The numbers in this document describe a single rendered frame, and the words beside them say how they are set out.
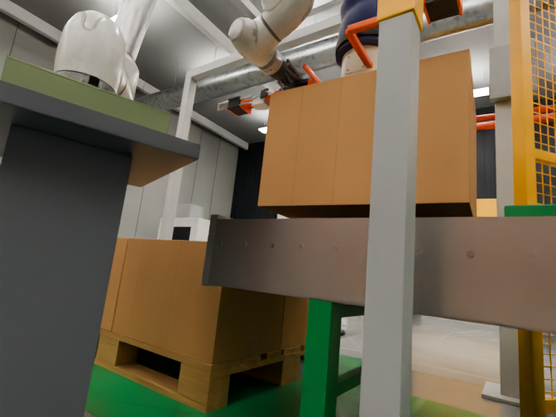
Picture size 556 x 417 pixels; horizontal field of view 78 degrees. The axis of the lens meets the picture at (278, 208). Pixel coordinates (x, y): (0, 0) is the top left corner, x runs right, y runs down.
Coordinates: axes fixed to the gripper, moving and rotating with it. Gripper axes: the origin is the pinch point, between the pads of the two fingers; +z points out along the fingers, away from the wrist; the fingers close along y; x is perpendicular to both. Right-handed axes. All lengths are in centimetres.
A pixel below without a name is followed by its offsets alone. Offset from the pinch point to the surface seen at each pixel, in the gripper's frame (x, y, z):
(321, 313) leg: 35, 82, -35
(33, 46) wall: -972, -451, 161
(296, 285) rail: 27, 76, -35
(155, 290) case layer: -45, 85, -20
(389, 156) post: 54, 53, -53
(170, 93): -704, -386, 410
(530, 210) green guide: 73, 57, -25
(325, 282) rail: 35, 75, -35
